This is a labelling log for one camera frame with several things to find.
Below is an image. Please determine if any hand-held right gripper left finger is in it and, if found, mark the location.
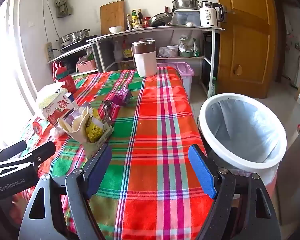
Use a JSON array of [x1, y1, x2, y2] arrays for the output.
[[18, 144, 113, 240]]

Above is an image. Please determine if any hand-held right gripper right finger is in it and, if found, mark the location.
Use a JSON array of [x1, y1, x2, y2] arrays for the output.
[[188, 144, 282, 240]]

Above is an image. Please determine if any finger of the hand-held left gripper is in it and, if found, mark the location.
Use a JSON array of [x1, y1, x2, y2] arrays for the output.
[[27, 141, 57, 170], [0, 140, 27, 163]]

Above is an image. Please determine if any cream wrapper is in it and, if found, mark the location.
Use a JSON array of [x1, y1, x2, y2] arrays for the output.
[[57, 106, 91, 143]]

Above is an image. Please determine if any yellow snack packet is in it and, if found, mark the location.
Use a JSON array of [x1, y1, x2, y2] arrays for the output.
[[86, 107, 105, 143]]

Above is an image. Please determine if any red white milk carton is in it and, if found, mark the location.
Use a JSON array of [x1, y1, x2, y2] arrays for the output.
[[41, 92, 79, 127]]

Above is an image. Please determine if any white round trash bin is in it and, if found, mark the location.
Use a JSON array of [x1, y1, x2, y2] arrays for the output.
[[199, 93, 287, 200]]

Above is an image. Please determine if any brown snack wrapper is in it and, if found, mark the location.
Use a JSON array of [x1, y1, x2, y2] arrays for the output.
[[102, 100, 113, 126]]

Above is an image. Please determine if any purple snack wrapper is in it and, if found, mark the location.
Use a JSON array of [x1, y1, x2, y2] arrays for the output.
[[112, 88, 132, 106]]

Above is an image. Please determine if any white crumpled tissue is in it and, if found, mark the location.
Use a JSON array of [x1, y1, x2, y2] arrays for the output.
[[50, 127, 63, 139]]

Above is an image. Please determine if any red white round lid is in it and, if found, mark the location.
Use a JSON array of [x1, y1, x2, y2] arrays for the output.
[[32, 120, 43, 137]]

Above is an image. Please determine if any yellow floral tissue pack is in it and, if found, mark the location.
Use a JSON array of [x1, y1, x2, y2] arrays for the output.
[[36, 84, 69, 120]]

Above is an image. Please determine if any translucent bin liner bag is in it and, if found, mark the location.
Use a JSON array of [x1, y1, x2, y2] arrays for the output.
[[207, 99, 280, 188]]

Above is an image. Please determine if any red green plaid tablecloth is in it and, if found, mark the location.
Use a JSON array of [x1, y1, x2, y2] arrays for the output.
[[15, 66, 215, 240]]

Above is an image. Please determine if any red water bottle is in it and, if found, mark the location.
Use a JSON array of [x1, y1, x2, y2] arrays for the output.
[[52, 60, 77, 95]]

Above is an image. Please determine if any green cardboard carton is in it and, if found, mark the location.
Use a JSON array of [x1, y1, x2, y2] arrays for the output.
[[72, 72, 91, 81]]

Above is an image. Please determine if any pink plastic basket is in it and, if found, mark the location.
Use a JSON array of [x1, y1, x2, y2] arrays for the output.
[[76, 57, 97, 73]]

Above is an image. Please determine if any white power strip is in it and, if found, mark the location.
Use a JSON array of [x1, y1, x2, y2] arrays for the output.
[[45, 42, 53, 61]]

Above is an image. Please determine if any low white stove rack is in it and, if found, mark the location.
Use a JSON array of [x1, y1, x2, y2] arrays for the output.
[[47, 42, 101, 77]]

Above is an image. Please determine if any pink lidded storage box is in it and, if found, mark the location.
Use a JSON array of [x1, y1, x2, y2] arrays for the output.
[[157, 62, 195, 100]]

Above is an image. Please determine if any yellow cooking oil jug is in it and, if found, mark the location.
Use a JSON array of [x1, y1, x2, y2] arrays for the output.
[[119, 62, 137, 70]]

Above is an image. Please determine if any white brown lidded jug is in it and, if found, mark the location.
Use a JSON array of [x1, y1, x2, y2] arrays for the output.
[[131, 39, 157, 77]]

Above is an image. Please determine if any steel steamer pot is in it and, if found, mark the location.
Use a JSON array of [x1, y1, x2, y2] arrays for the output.
[[56, 29, 91, 47]]

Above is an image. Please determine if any clear plastic bottle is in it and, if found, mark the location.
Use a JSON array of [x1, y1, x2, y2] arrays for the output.
[[114, 41, 122, 62]]

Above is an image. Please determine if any red cap seasoning bottle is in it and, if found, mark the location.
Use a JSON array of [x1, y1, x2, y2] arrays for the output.
[[122, 36, 133, 61]]

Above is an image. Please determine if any green bowl with bags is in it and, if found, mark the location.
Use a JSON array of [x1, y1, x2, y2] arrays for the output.
[[179, 35, 201, 57]]

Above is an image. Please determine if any white plastic jar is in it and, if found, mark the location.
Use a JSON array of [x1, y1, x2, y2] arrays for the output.
[[166, 44, 179, 57]]

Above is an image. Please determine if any clear plastic bag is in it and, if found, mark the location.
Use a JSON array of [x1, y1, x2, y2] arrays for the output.
[[157, 46, 173, 58]]

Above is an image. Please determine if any wooden door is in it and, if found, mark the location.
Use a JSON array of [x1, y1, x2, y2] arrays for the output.
[[215, 0, 278, 99]]

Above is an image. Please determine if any white kitchen shelf rack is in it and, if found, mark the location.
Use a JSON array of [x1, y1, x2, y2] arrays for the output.
[[86, 25, 226, 98]]

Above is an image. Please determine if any wooden cutting board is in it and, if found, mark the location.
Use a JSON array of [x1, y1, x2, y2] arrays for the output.
[[100, 0, 125, 35]]

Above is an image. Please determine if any clear plastic storage container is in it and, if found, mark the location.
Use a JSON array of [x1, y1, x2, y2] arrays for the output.
[[172, 9, 201, 26]]

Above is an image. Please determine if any white electric kettle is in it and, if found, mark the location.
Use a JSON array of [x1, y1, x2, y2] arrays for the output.
[[199, 1, 225, 27]]

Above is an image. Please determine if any steel frying pan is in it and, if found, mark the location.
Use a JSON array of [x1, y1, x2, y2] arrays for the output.
[[149, 6, 173, 27]]

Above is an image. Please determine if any steel mixing bowl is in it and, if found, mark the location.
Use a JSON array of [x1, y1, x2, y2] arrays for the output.
[[172, 0, 200, 10]]

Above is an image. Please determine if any white window frame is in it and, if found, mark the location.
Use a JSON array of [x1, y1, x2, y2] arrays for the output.
[[0, 0, 39, 150]]

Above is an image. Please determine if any thin wall cable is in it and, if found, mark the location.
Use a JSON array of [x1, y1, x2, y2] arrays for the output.
[[42, 0, 61, 40]]

